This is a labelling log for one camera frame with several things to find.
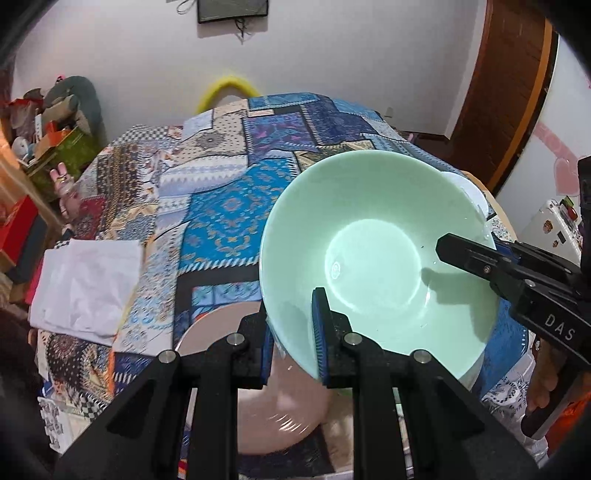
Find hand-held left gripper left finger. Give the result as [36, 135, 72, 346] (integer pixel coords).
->
[54, 316, 275, 480]

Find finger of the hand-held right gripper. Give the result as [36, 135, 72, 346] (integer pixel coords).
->
[492, 234, 580, 283]
[435, 233, 522, 296]

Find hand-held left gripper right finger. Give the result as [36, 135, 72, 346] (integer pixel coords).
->
[311, 287, 539, 480]

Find green bowl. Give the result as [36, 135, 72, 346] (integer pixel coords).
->
[259, 152, 502, 400]

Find person's right hand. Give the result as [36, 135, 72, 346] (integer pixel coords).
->
[526, 339, 561, 414]

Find pink plate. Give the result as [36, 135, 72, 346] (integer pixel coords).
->
[173, 302, 331, 455]

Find white plate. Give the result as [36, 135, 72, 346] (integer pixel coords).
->
[443, 170, 497, 222]

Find white fridge with stickers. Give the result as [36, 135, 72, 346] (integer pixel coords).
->
[496, 37, 591, 268]

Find patchwork printed tablecloth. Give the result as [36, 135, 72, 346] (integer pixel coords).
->
[34, 92, 541, 480]

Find brown wooden door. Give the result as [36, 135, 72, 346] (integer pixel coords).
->
[445, 0, 555, 195]

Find white folded cloth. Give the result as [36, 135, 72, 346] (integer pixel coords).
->
[28, 237, 144, 347]

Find dark blue box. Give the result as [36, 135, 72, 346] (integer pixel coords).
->
[9, 215, 49, 282]

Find pink bunny toy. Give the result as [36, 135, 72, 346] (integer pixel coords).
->
[51, 161, 77, 195]

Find green box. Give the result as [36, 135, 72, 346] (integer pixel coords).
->
[25, 127, 100, 199]

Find red box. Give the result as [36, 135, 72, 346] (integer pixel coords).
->
[0, 194, 40, 261]

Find grey stuffed toy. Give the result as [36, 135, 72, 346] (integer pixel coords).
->
[41, 76, 105, 139]

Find black framed wall screen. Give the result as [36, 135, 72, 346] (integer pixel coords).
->
[196, 0, 270, 25]

